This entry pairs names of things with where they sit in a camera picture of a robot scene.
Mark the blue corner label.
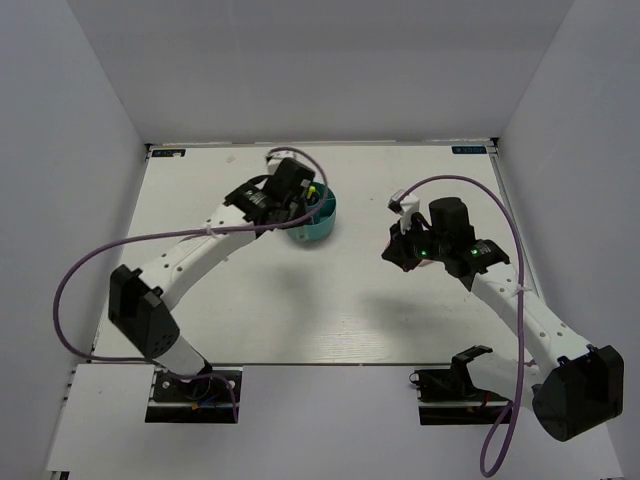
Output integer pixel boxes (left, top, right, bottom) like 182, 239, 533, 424
451, 145, 487, 155
151, 149, 186, 158

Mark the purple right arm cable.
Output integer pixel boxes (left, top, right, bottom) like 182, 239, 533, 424
399, 174, 529, 477

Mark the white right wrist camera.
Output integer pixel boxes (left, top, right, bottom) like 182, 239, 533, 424
387, 190, 420, 234

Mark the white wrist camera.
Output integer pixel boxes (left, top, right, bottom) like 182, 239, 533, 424
387, 190, 420, 234
265, 151, 288, 175

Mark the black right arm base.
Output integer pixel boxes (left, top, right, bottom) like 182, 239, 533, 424
408, 345, 516, 426

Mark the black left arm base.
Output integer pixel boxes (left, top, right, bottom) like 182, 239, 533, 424
145, 368, 243, 424

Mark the teal round organizer container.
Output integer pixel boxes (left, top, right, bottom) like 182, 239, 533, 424
286, 182, 337, 244

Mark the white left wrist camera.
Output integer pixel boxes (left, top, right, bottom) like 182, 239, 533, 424
265, 151, 288, 175

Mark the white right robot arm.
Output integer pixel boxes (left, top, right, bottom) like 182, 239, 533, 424
382, 194, 624, 442

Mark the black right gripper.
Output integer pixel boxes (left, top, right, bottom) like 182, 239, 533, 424
382, 215, 449, 272

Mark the blue left corner label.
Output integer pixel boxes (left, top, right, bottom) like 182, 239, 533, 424
151, 149, 186, 158

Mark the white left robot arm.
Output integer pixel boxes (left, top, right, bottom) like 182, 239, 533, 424
108, 157, 315, 399

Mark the blue right corner label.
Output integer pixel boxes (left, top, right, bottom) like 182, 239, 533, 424
451, 145, 487, 155

